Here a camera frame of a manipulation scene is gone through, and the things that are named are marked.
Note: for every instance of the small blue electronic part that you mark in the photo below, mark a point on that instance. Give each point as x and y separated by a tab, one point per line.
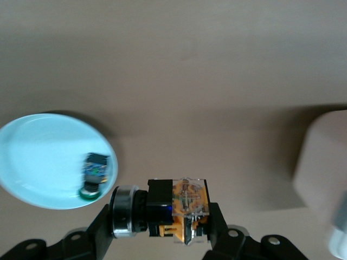
93	168

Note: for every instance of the light blue round plate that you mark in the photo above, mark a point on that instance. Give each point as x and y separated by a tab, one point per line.
40	162

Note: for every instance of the orange push button switch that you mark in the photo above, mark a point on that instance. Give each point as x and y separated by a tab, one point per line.
162	195

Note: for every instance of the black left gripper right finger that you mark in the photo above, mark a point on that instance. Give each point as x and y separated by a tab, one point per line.
244	249

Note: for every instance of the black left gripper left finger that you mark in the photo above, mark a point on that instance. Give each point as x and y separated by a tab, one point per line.
67	246

